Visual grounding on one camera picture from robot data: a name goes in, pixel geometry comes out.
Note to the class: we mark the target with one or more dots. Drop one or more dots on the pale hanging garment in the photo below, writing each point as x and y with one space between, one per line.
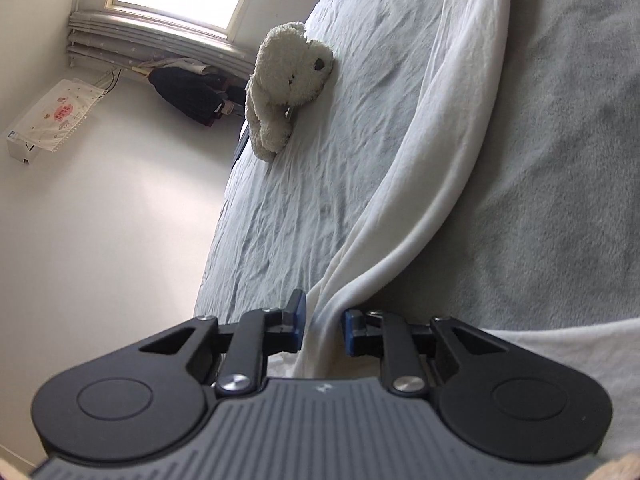
190 66

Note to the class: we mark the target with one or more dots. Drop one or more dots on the dark hanging jacket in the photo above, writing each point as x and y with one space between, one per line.
185 92

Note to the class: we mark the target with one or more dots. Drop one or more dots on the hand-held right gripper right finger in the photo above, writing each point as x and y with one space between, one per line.
350 332

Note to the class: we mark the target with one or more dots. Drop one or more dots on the grey curtain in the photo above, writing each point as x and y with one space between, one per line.
150 42

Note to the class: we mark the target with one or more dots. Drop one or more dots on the grey bed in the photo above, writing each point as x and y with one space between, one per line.
325 210

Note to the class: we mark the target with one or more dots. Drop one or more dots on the air conditioner with printed cover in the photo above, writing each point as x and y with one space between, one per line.
55 115

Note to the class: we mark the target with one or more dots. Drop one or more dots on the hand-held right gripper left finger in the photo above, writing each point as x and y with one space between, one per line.
300 320

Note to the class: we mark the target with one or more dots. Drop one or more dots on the black tablet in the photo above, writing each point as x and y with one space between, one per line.
240 147

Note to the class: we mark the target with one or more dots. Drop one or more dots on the white plush dog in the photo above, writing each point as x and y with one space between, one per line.
285 75

